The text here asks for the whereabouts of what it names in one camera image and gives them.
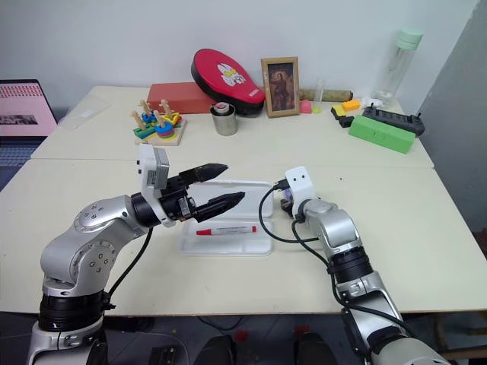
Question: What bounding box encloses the white plastic pencil case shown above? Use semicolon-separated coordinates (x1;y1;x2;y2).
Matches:
176;179;276;258

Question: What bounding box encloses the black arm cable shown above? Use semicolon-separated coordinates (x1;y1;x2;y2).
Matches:
258;178;419;343
107;225;154;298

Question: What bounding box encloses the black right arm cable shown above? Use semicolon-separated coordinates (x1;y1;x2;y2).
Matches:
258;178;419;343

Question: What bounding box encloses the open laptop with pink screen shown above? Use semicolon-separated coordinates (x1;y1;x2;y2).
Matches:
0;78;59;191

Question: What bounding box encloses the small metal cup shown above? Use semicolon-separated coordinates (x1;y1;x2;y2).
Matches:
209;102;240;136

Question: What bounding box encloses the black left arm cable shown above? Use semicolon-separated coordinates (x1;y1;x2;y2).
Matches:
107;225;154;298

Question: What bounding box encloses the black and yellow sponge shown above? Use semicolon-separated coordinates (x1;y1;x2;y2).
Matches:
330;105;356;129

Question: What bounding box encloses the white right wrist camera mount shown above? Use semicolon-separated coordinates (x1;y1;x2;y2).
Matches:
285;166;320;214

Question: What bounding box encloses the dark rounded shape under table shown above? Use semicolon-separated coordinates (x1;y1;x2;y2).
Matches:
195;333;239;365
294;332;338;365

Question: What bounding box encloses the black remote controller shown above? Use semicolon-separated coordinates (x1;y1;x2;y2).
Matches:
361;106;427;138

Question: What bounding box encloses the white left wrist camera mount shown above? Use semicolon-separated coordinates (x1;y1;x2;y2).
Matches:
135;143;177;228

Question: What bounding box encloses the clear plastic bag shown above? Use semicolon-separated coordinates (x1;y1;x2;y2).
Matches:
56;94;113;132

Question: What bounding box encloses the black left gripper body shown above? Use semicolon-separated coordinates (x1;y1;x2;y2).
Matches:
158;173;199;224

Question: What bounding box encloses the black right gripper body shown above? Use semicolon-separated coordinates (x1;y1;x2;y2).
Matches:
279;189;298;221

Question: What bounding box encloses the clear bottle with green lid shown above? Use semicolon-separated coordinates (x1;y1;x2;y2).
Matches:
370;27;425;110

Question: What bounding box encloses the green foam block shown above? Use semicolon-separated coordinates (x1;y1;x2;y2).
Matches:
348;114;417;155

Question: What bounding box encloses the brown rolled mat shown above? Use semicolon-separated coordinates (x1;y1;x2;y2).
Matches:
298;87;355;103

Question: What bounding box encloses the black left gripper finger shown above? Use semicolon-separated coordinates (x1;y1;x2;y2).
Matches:
193;191;247;224
179;163;230;188

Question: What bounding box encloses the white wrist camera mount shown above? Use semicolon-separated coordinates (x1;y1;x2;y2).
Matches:
285;166;320;214
135;143;177;228

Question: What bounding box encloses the red boxing pad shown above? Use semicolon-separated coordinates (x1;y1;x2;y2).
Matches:
190;47;266;117

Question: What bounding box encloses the red whiteboard marker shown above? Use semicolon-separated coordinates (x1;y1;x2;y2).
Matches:
196;224;258;237

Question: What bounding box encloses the colourful wooden stacking toy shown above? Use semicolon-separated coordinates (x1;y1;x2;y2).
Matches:
131;98;189;147

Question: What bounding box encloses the wooden framed portrait picture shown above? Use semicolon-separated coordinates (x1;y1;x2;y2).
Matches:
260;56;302;119

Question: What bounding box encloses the red rectangular brick block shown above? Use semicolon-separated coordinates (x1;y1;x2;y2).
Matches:
146;81;218;116

